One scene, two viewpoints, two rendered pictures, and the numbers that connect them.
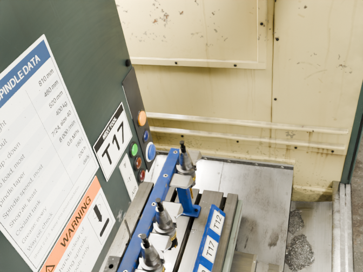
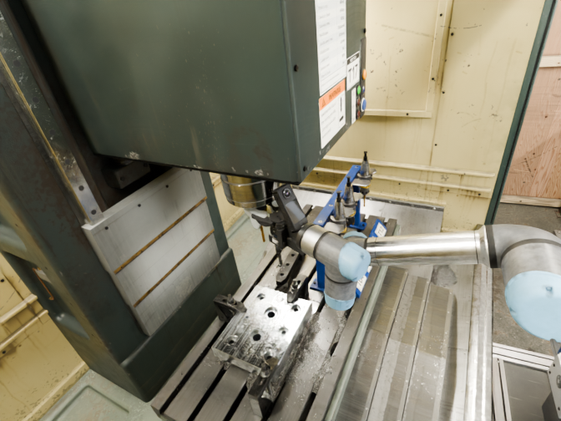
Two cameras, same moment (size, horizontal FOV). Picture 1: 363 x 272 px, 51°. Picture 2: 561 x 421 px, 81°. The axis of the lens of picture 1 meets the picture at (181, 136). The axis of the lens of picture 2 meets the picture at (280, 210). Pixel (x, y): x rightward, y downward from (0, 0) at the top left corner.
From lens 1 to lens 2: 52 cm
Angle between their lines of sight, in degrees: 11
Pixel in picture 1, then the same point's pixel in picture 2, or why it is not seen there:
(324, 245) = (466, 272)
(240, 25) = (415, 80)
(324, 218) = not seen: hidden behind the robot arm
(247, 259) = (400, 271)
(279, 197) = (430, 230)
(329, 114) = (480, 159)
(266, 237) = not seen: hidden behind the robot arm
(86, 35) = not seen: outside the picture
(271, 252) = (421, 269)
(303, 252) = (447, 275)
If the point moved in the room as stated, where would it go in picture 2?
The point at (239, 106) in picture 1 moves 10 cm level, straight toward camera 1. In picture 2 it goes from (405, 151) to (406, 159)
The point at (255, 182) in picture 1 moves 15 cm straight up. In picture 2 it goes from (411, 218) to (413, 194)
